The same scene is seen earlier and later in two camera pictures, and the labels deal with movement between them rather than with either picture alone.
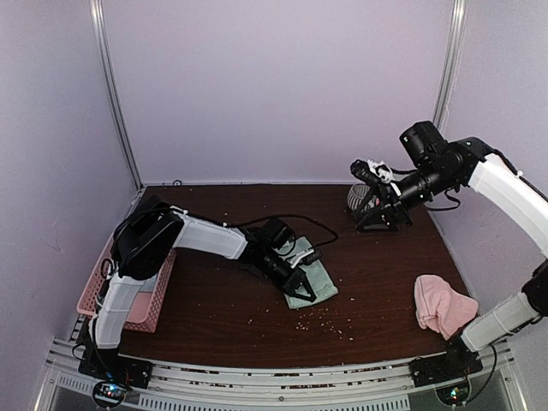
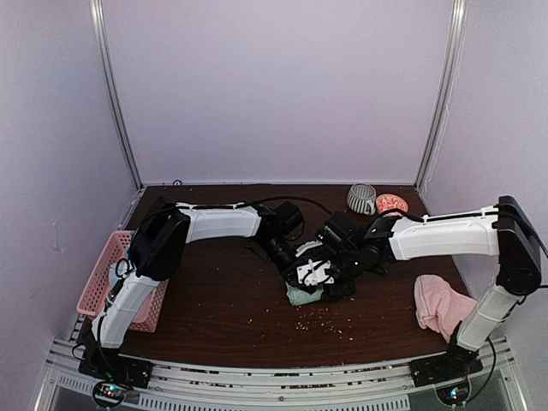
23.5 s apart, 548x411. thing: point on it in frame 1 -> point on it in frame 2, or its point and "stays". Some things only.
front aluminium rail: [387, 386] stays
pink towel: [440, 307] stays
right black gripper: [389, 214] -> [345, 291]
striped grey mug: [355, 195] stays
